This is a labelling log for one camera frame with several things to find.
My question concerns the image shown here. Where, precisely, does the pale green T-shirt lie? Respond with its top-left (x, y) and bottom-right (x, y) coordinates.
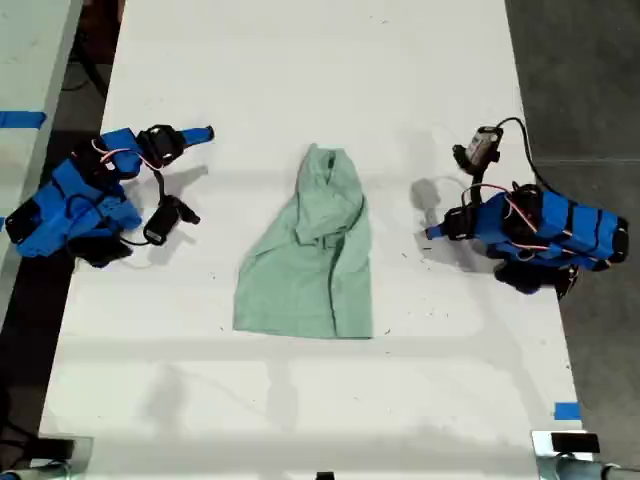
top-left (232, 143), bottom-right (375, 340)

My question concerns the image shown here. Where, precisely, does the long blue tape strip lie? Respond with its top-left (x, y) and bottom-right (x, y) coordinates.
top-left (0, 110), bottom-right (48, 129)

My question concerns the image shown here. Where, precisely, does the grey side table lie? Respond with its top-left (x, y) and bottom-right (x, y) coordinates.
top-left (0, 0), bottom-right (85, 326)

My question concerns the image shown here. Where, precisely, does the small black box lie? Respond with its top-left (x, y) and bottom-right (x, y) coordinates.
top-left (37, 438), bottom-right (76, 459)
top-left (550, 432), bottom-right (600, 454)

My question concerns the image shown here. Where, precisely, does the grey metal tube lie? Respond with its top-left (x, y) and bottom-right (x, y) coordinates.
top-left (554, 455), bottom-right (640, 480)
top-left (0, 462), bottom-right (72, 480)

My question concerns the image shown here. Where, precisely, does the black camera stalk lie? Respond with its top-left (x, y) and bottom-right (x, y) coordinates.
top-left (452, 143), bottom-right (487, 201)
top-left (155, 168), bottom-right (202, 225)

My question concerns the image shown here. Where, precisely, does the black camera box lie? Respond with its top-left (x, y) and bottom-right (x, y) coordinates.
top-left (467, 126), bottom-right (504, 166)
top-left (143, 203), bottom-right (181, 246)

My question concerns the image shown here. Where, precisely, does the metal table clamp bracket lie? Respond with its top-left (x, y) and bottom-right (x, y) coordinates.
top-left (35, 435), bottom-right (95, 472)
top-left (530, 429), bottom-right (602, 480)

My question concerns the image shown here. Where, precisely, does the black floor cable bundle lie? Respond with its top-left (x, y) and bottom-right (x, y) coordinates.
top-left (0, 422), bottom-right (41, 464)

